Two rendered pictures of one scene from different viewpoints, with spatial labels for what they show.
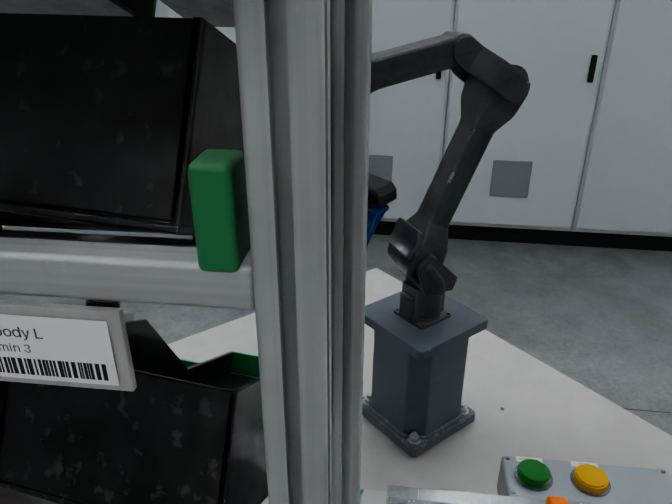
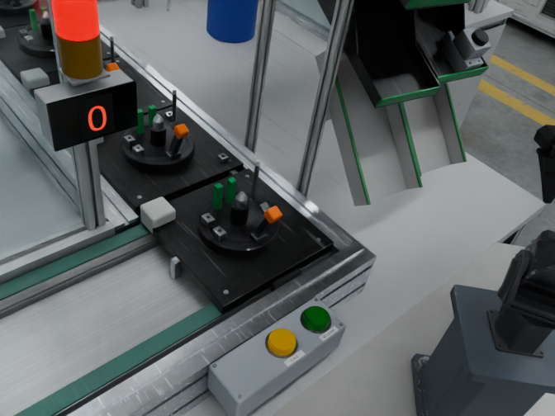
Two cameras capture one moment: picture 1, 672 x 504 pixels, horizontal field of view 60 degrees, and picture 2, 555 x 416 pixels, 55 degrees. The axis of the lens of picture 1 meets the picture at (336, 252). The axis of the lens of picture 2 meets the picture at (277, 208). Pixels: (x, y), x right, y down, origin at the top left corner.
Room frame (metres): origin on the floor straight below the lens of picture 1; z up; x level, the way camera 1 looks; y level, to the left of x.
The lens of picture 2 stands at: (0.76, -0.70, 1.62)
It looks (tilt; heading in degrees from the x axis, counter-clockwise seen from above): 42 degrees down; 125
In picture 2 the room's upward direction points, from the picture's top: 11 degrees clockwise
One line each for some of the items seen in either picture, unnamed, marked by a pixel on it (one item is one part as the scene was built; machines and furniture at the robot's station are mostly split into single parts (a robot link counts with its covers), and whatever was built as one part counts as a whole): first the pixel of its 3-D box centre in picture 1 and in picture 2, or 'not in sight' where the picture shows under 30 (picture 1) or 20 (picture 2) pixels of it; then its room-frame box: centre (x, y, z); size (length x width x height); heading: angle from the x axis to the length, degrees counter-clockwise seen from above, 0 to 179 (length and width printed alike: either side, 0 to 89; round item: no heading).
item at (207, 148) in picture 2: not in sight; (158, 132); (0.08, -0.18, 1.01); 0.24 x 0.24 x 0.13; 83
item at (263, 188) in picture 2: not in sight; (237, 231); (0.34, -0.21, 0.96); 0.24 x 0.24 x 0.02; 83
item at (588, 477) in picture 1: (590, 480); (282, 342); (0.54, -0.32, 0.96); 0.04 x 0.04 x 0.02
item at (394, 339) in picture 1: (418, 366); (484, 372); (0.78, -0.13, 0.96); 0.15 x 0.15 x 0.20; 37
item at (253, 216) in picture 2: not in sight; (238, 223); (0.34, -0.21, 0.98); 0.14 x 0.14 x 0.02
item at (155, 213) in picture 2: not in sight; (158, 215); (0.23, -0.30, 0.97); 0.05 x 0.05 x 0.04; 83
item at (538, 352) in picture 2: (422, 297); (524, 319); (0.77, -0.13, 1.09); 0.07 x 0.07 x 0.06; 37
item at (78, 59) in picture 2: not in sight; (80, 51); (0.20, -0.39, 1.28); 0.05 x 0.05 x 0.05
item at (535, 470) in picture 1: (533, 475); (315, 319); (0.55, -0.25, 0.96); 0.04 x 0.04 x 0.02
